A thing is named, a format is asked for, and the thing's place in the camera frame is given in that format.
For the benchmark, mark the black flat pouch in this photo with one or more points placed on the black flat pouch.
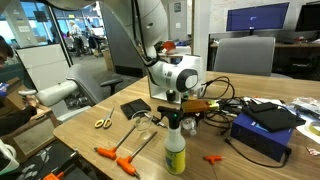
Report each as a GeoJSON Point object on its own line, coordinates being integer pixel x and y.
{"type": "Point", "coordinates": [273, 118]}

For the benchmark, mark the white padded cylinder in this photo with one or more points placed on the white padded cylinder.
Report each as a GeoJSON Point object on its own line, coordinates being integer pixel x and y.
{"type": "Point", "coordinates": [55, 92]}

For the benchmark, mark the operator forearm in black sleeve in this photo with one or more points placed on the operator forearm in black sleeve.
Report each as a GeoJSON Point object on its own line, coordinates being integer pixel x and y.
{"type": "Point", "coordinates": [15, 121]}

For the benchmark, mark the white cabinet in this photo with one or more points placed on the white cabinet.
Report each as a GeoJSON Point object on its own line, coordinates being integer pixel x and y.
{"type": "Point", "coordinates": [43, 66]}

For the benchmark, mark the spray bottle with black trigger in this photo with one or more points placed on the spray bottle with black trigger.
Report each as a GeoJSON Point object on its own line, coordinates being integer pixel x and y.
{"type": "Point", "coordinates": [175, 146]}

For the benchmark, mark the clear drinking glass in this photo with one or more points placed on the clear drinking glass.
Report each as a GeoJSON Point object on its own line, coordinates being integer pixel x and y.
{"type": "Point", "coordinates": [142, 123]}

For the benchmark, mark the wide blue screen monitor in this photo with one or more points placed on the wide blue screen monitor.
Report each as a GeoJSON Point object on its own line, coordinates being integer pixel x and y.
{"type": "Point", "coordinates": [256, 16]}

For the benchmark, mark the white plastic container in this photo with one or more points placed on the white plastic container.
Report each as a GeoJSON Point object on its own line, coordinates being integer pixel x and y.
{"type": "Point", "coordinates": [8, 160]}

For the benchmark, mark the red round object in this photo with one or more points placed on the red round object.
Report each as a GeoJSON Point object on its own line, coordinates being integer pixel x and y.
{"type": "Point", "coordinates": [169, 46]}

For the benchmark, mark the small black adapter plug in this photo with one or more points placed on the small black adapter plug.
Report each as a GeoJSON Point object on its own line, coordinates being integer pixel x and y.
{"type": "Point", "coordinates": [157, 121]}

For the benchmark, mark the operator head with dark hair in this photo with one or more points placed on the operator head with dark hair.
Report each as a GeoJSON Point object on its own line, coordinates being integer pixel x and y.
{"type": "Point", "coordinates": [5, 50]}

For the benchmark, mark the grey door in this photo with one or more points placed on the grey door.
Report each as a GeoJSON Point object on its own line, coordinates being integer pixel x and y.
{"type": "Point", "coordinates": [120, 50]}

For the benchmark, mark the white open shelf unit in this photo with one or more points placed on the white open shelf unit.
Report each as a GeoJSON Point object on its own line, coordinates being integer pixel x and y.
{"type": "Point", "coordinates": [201, 33]}

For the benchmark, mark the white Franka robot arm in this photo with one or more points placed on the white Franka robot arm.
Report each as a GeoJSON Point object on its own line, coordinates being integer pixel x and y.
{"type": "Point", "coordinates": [173, 75]}

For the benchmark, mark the wooden side table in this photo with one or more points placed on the wooden side table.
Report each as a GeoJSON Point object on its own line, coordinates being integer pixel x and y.
{"type": "Point", "coordinates": [33, 133]}

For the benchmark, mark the operator hand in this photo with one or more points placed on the operator hand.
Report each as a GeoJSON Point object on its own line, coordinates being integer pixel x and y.
{"type": "Point", "coordinates": [30, 101]}

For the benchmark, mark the yellow wrist camera block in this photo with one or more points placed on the yellow wrist camera block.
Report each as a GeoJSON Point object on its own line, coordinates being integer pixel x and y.
{"type": "Point", "coordinates": [198, 105]}

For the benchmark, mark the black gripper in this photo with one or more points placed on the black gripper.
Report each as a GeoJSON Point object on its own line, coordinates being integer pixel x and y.
{"type": "Point", "coordinates": [196, 114]}

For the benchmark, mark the black folded wallet pad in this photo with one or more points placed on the black folded wallet pad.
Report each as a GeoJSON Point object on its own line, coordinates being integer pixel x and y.
{"type": "Point", "coordinates": [135, 107]}

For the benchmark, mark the blue cardboard box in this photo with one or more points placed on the blue cardboard box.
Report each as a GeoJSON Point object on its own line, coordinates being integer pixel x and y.
{"type": "Point", "coordinates": [256, 138]}

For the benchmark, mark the white paper sheet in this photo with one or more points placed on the white paper sheet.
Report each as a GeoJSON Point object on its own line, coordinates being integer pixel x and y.
{"type": "Point", "coordinates": [305, 130]}

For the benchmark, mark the white handheld controller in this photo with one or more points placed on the white handheld controller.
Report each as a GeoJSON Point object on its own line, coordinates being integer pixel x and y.
{"type": "Point", "coordinates": [27, 92]}

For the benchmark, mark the standing person in white shirt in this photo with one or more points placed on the standing person in white shirt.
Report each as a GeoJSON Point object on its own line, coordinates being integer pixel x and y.
{"type": "Point", "coordinates": [76, 33]}

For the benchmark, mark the black and orange tool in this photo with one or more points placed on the black and orange tool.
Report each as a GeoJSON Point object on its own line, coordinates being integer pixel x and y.
{"type": "Point", "coordinates": [61, 168]}

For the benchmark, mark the dark computer monitor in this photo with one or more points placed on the dark computer monitor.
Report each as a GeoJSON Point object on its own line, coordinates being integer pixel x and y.
{"type": "Point", "coordinates": [308, 16]}

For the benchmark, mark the grey office chair with armrest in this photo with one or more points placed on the grey office chair with armrest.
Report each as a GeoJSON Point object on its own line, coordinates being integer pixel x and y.
{"type": "Point", "coordinates": [83, 83]}

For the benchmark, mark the clear plastic bag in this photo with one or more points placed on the clear plastic bag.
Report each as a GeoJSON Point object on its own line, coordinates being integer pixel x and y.
{"type": "Point", "coordinates": [305, 105]}

